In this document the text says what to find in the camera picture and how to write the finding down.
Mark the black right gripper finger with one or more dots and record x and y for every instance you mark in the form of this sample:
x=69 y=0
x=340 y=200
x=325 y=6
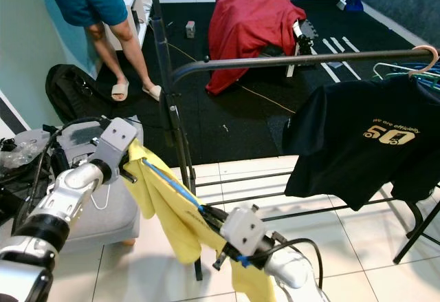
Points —
x=221 y=259
x=210 y=215

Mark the yellow printed t-shirt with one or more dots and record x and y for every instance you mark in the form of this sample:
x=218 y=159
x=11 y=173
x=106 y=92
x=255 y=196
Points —
x=172 y=212

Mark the blue plastic hanger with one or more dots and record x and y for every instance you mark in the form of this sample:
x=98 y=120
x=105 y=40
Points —
x=426 y=69
x=172 y=184

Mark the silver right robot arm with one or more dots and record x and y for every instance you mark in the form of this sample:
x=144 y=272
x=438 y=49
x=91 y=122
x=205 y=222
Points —
x=289 y=274

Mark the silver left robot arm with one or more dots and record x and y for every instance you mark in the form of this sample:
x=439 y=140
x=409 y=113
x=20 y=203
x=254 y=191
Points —
x=69 y=192

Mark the beige plastic hanger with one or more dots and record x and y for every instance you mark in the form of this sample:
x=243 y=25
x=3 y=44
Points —
x=433 y=58

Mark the grey ottoman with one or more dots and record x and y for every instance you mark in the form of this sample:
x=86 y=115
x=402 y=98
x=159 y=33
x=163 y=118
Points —
x=103 y=219

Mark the black backpack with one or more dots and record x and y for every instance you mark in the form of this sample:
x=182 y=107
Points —
x=72 y=92

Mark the black soft bag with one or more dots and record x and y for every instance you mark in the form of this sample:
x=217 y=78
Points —
x=17 y=185

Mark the navy t-shirt gold print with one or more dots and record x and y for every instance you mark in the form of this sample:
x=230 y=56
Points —
x=337 y=157

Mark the small grey box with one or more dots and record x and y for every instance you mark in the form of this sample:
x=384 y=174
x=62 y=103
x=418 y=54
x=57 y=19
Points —
x=190 y=29

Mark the white open shelf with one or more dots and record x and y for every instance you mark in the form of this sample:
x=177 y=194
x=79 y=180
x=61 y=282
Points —
x=141 y=6

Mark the red cloth cover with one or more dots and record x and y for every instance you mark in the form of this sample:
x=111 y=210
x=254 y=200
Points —
x=247 y=30

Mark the black machine with white legs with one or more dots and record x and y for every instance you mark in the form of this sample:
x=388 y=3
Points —
x=304 y=40

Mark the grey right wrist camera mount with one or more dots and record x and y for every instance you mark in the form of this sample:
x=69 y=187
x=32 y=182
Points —
x=244 y=230

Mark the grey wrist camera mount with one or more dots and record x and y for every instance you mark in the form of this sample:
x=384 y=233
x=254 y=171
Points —
x=244 y=230
x=118 y=140

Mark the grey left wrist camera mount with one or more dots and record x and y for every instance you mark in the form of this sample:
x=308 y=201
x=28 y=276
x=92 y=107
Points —
x=118 y=140

